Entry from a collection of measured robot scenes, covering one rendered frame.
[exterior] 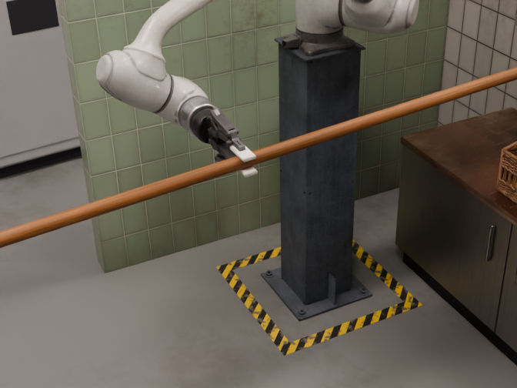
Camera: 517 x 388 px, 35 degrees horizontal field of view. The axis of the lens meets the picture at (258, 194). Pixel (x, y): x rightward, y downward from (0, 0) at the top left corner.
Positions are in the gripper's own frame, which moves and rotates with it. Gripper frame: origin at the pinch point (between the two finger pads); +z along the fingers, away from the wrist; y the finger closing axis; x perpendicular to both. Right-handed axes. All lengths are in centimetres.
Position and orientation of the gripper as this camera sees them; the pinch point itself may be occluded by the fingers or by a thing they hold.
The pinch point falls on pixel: (243, 159)
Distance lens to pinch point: 178.1
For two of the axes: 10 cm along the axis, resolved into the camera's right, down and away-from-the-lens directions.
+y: 0.7, 8.4, 5.4
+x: -8.9, 3.0, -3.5
